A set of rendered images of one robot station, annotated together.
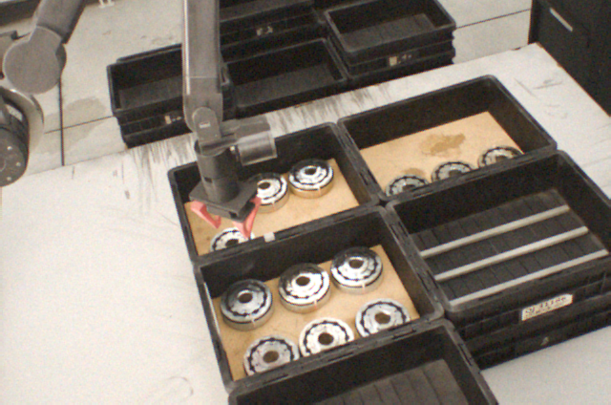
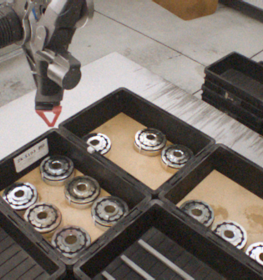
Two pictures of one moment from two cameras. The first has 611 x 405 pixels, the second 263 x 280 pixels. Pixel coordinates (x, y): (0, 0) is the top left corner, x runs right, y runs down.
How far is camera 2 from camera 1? 0.90 m
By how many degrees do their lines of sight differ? 37
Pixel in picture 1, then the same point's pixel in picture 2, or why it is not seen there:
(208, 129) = (39, 41)
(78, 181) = (132, 74)
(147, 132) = (213, 92)
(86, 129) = not seen: hidden behind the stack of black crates
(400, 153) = (236, 197)
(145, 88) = (242, 76)
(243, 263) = (73, 150)
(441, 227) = (180, 249)
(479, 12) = not seen: outside the picture
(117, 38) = not seen: outside the picture
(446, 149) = (258, 222)
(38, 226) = (94, 76)
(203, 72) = (55, 7)
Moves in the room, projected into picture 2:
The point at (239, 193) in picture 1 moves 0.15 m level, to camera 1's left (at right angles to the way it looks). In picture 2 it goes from (50, 95) to (24, 69)
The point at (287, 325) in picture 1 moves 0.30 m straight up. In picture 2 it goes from (53, 196) to (42, 116)
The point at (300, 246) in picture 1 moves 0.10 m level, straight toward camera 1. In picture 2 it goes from (100, 172) to (71, 187)
